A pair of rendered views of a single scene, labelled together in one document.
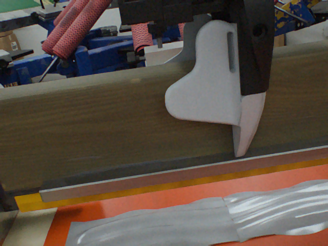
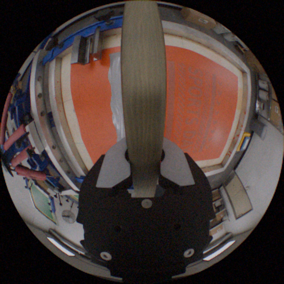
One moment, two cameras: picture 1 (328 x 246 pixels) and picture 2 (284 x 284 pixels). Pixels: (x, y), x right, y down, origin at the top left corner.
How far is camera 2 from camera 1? 0.24 m
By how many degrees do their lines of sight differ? 70
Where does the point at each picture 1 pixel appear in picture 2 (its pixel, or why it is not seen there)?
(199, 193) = (109, 121)
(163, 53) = (37, 145)
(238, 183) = (104, 105)
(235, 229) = not seen: hidden behind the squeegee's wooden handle
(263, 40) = (201, 176)
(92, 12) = (29, 172)
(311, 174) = (103, 73)
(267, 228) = not seen: hidden behind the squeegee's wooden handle
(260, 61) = (194, 168)
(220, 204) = (117, 115)
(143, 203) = (113, 142)
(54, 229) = not seen: hidden behind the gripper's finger
